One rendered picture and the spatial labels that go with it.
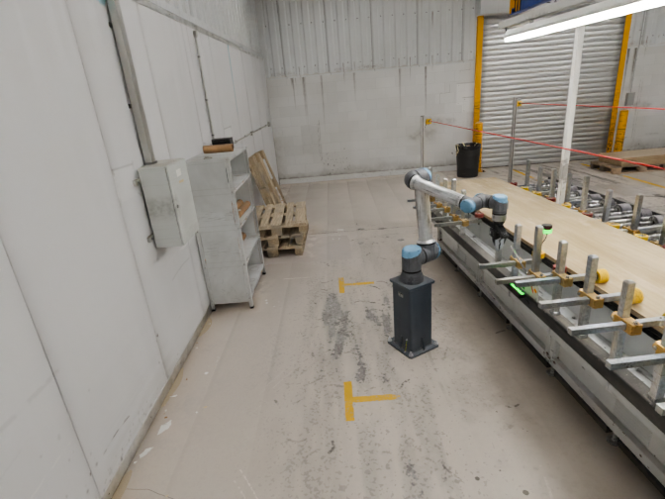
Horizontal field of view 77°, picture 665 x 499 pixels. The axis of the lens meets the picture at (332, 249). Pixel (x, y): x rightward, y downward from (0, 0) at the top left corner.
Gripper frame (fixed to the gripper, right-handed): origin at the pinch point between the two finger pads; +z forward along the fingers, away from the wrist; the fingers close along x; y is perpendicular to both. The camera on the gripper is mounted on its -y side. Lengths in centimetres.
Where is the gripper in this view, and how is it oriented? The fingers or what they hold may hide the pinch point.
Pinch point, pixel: (498, 249)
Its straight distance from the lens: 298.7
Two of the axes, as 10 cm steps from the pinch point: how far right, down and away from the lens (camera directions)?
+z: 0.8, 9.3, 3.5
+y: -1.0, -3.4, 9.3
